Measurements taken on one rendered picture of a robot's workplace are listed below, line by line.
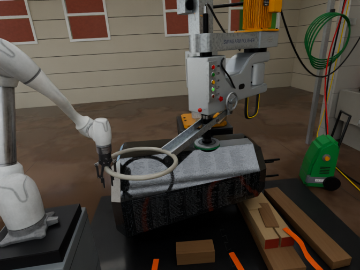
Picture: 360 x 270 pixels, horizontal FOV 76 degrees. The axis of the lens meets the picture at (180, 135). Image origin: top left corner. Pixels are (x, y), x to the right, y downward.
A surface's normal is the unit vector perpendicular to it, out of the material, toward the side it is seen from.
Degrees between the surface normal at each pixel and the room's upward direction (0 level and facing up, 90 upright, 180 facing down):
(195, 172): 45
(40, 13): 90
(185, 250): 0
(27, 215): 87
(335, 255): 0
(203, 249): 0
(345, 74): 90
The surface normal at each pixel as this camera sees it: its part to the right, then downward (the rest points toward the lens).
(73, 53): 0.14, 0.36
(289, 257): -0.05, -0.93
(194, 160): 0.07, -0.41
